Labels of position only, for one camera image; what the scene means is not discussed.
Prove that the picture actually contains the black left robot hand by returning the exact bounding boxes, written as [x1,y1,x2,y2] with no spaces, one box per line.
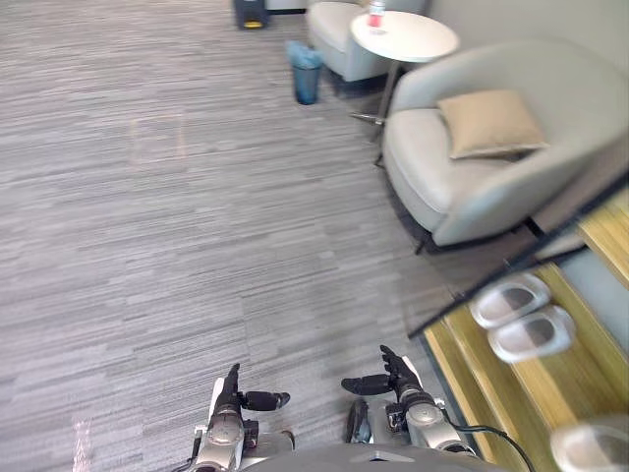
[209,363,292,420]

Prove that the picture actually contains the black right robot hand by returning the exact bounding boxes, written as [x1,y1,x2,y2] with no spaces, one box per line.
[340,344,424,402]

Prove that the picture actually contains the black-framed wooden shoe rack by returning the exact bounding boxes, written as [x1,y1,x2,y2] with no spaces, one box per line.
[406,166,629,472]

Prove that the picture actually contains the dark robot foot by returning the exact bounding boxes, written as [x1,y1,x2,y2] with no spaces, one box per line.
[345,397,373,444]

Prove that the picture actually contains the grey robot torso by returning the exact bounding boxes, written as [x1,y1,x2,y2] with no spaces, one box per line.
[239,428,497,472]

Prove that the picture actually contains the white grey slipper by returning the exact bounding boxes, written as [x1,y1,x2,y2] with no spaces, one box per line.
[549,416,629,472]
[469,272,552,330]
[487,304,577,366]

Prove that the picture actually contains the light grey armchair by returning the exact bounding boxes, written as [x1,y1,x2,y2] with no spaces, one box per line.
[381,38,629,248]
[307,0,395,84]

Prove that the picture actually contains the beige cushion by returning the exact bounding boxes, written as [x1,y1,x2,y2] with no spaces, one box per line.
[436,88,550,161]

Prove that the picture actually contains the blue trash bin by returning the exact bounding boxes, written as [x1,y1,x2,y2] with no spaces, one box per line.
[285,39,325,106]

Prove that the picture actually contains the round white side table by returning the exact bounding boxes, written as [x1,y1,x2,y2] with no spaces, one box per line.
[349,10,461,169]

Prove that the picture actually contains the dark box yellow base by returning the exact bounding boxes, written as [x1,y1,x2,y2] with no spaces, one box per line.
[232,0,271,31]

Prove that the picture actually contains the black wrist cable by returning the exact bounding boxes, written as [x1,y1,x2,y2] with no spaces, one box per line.
[440,410,536,472]

